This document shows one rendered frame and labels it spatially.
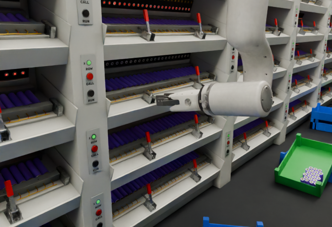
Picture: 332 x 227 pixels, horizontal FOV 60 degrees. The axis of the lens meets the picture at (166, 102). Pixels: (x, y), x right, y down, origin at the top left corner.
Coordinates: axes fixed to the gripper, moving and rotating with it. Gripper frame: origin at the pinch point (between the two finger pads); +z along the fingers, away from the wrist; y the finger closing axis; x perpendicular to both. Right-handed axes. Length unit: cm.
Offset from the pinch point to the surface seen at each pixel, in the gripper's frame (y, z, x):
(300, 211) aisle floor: 49, -20, -55
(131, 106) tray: -7.6, 7.2, -0.8
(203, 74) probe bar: 36.0, 10.9, 4.1
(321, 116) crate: 160, 1, -41
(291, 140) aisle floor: 126, 11, -50
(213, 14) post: 43, 8, 28
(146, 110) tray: -2.5, 6.2, -3.2
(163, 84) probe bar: 11.2, 10.7, 3.5
